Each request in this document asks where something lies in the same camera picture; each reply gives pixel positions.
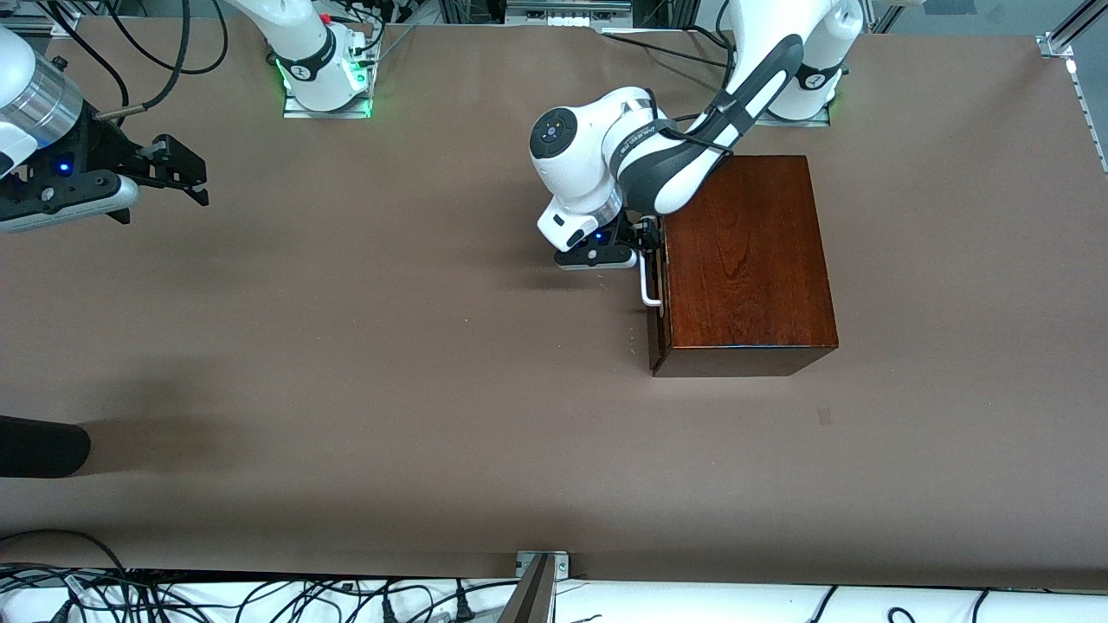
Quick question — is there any wooden drawer with white handle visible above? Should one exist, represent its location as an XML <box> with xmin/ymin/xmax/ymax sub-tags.
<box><xmin>639</xmin><ymin>216</ymin><xmax>669</xmax><ymax>375</ymax></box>

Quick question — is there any dark brown wooden cabinet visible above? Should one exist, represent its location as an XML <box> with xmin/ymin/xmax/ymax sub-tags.
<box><xmin>654</xmin><ymin>156</ymin><xmax>839</xmax><ymax>378</ymax></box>

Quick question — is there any white power strip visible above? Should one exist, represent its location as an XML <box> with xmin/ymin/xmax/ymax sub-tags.
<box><xmin>505</xmin><ymin>0</ymin><xmax>635</xmax><ymax>29</ymax></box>

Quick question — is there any black cylindrical object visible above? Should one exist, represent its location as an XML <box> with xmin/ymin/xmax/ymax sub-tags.
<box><xmin>0</xmin><ymin>415</ymin><xmax>92</xmax><ymax>479</ymax></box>

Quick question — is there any white cloth sheet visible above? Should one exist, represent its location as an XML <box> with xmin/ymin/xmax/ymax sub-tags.
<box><xmin>0</xmin><ymin>567</ymin><xmax>1108</xmax><ymax>623</ymax></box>

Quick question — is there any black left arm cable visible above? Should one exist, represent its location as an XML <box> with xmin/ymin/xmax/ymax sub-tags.
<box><xmin>642</xmin><ymin>85</ymin><xmax>738</xmax><ymax>157</ymax></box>

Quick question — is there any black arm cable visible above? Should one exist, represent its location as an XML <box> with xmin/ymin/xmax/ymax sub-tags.
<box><xmin>642</xmin><ymin>85</ymin><xmax>738</xmax><ymax>157</ymax></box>
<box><xmin>39</xmin><ymin>0</ymin><xmax>230</xmax><ymax>119</ymax></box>

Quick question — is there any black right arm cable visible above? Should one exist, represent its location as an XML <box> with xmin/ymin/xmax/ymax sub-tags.
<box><xmin>39</xmin><ymin>0</ymin><xmax>230</xmax><ymax>119</ymax></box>

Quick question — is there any aluminium corner bracket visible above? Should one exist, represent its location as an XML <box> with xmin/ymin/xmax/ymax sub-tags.
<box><xmin>0</xmin><ymin>13</ymin><xmax>81</xmax><ymax>38</ymax></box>

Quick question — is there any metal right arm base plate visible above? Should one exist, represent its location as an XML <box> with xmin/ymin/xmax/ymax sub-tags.
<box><xmin>282</xmin><ymin>26</ymin><xmax>375</xmax><ymax>120</ymax></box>

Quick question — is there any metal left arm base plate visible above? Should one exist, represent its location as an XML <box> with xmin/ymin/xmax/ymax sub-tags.
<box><xmin>751</xmin><ymin>102</ymin><xmax>832</xmax><ymax>129</ymax></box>

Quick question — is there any black cable on table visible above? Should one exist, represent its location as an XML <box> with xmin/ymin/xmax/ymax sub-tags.
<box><xmin>601</xmin><ymin>30</ymin><xmax>735</xmax><ymax>72</ymax></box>

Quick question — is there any small aluminium table bracket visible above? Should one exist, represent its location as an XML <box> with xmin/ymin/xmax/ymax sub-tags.
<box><xmin>516</xmin><ymin>550</ymin><xmax>571</xmax><ymax>579</ymax></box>

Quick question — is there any black looped floor cable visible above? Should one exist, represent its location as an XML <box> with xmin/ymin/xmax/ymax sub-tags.
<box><xmin>0</xmin><ymin>529</ymin><xmax>132</xmax><ymax>577</ymax></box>

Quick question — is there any dark aluminium post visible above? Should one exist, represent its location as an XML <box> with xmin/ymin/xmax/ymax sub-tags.
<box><xmin>497</xmin><ymin>554</ymin><xmax>557</xmax><ymax>623</ymax></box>

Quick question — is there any aluminium corner frame profile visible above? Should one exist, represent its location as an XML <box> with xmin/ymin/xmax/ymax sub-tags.
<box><xmin>1036</xmin><ymin>0</ymin><xmax>1108</xmax><ymax>59</ymax></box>

